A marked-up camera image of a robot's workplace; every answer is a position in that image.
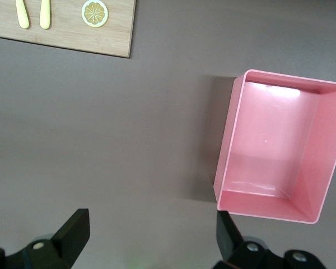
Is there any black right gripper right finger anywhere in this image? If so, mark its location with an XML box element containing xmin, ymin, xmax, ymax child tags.
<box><xmin>212</xmin><ymin>210</ymin><xmax>323</xmax><ymax>269</ymax></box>

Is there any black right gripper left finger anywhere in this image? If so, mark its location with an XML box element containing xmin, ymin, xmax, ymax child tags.
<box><xmin>0</xmin><ymin>208</ymin><xmax>90</xmax><ymax>269</ymax></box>

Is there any pink plastic bin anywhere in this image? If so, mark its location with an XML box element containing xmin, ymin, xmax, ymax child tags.
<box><xmin>213</xmin><ymin>69</ymin><xmax>336</xmax><ymax>225</ymax></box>

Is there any wooden cutting board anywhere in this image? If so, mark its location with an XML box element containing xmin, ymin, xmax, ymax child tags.
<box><xmin>0</xmin><ymin>0</ymin><xmax>137</xmax><ymax>58</ymax></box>

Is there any yellow plastic fork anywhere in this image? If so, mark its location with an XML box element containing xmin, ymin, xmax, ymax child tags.
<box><xmin>39</xmin><ymin>0</ymin><xmax>52</xmax><ymax>30</ymax></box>

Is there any yellow plastic knife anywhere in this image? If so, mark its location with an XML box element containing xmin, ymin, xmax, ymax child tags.
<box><xmin>15</xmin><ymin>0</ymin><xmax>30</xmax><ymax>29</ymax></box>

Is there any lemon slice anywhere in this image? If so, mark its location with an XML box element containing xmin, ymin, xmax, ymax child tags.
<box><xmin>81</xmin><ymin>0</ymin><xmax>110</xmax><ymax>28</ymax></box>

